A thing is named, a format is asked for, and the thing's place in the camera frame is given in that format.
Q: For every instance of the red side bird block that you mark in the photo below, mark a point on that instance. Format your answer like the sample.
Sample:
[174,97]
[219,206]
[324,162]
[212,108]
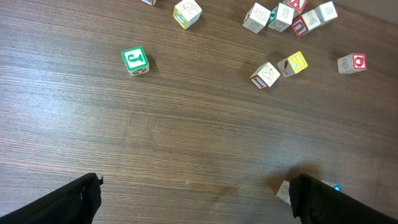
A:
[265,76]

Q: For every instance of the blue 2 number block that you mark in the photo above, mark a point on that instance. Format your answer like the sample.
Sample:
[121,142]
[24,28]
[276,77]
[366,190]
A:
[333,185]

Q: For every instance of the green J letter block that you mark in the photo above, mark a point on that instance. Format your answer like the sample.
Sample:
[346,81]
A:
[136,61]

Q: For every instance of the white turtle yellow block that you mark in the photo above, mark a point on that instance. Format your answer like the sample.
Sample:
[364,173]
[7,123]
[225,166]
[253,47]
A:
[186,13]

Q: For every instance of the red Q letter block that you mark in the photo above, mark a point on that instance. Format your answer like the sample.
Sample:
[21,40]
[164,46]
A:
[352,63]

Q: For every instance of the white 8 number block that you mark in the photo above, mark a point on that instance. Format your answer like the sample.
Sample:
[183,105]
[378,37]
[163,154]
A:
[257,18]

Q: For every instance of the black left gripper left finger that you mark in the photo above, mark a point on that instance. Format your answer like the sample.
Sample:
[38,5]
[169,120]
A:
[75,202]

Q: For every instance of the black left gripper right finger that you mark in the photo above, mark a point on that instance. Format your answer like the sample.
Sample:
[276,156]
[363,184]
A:
[315,202]

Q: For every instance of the teal top 8 block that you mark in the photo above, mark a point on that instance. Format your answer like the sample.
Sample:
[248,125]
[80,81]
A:
[281,17]

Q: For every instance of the yellow K letter block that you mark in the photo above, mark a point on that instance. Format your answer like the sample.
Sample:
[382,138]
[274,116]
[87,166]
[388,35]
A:
[292,65]

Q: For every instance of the red white far-left block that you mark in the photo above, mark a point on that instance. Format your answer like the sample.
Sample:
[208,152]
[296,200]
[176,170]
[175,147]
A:
[150,2]

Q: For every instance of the yellow S corner block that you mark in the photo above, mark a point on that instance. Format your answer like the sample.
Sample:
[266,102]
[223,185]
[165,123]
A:
[326,12]

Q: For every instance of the red A letter block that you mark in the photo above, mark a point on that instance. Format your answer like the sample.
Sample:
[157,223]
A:
[297,5]

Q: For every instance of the red U letter block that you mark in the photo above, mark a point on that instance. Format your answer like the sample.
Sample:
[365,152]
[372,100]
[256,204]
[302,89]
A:
[305,23]

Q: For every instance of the green side animal block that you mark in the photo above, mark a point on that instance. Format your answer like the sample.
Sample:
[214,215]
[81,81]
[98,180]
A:
[283,192]

